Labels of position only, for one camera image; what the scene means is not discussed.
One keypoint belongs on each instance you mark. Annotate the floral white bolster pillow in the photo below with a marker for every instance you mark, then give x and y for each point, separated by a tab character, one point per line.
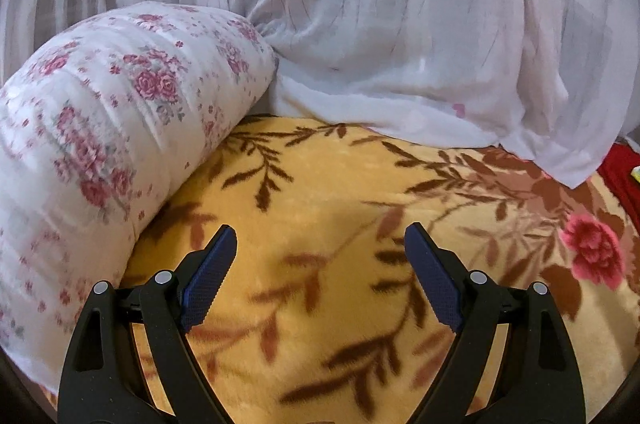
100	129

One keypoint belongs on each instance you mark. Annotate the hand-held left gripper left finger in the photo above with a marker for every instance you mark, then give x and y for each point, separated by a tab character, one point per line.
210	276

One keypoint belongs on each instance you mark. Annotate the red cloth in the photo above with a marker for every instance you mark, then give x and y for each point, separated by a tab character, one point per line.
620	179

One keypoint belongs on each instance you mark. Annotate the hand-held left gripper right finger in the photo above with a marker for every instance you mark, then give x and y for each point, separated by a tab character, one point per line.
434	276

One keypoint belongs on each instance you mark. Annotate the yellow packet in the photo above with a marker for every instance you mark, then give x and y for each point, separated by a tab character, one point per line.
636	173

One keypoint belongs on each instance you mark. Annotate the white sheer curtain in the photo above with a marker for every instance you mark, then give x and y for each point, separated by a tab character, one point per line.
375	29

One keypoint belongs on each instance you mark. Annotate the yellow leaf-print blanket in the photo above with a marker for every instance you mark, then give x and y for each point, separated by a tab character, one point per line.
325	184

